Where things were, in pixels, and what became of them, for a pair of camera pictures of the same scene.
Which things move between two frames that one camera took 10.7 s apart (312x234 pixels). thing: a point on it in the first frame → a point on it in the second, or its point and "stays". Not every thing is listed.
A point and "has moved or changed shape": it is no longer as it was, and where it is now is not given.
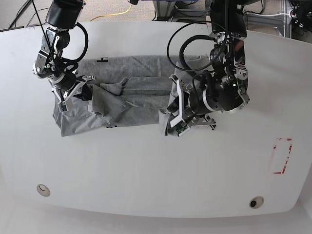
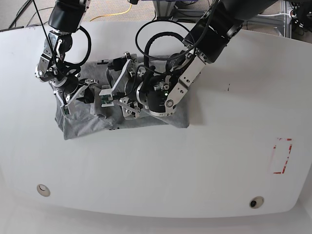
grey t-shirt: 128,91 has moved or changed shape
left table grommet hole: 43,190 stays
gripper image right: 188,117 → 125,87
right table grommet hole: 256,202 stays
